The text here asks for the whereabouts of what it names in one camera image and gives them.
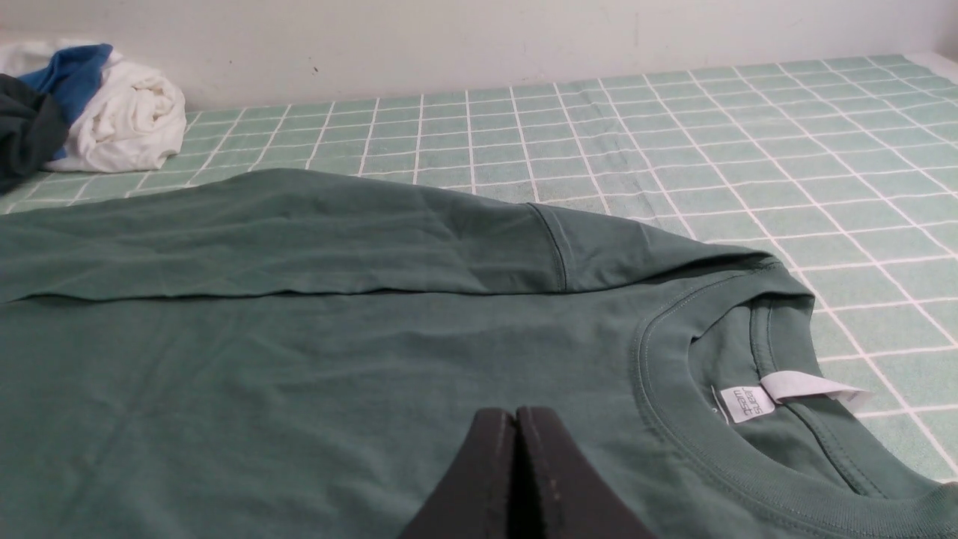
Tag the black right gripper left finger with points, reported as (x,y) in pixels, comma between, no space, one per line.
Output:
(472,500)

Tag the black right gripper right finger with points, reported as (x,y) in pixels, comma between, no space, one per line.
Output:
(557,492)

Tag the green long-sleeve top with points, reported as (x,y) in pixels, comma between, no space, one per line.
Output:
(291,354)

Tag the green checked tablecloth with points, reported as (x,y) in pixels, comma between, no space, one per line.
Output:
(845,168)

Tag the white crumpled garment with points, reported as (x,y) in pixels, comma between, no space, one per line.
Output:
(135,121)

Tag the dark green crumpled garment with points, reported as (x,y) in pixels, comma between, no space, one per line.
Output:
(32,132)

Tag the blue garment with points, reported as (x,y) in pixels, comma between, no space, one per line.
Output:
(72,77)

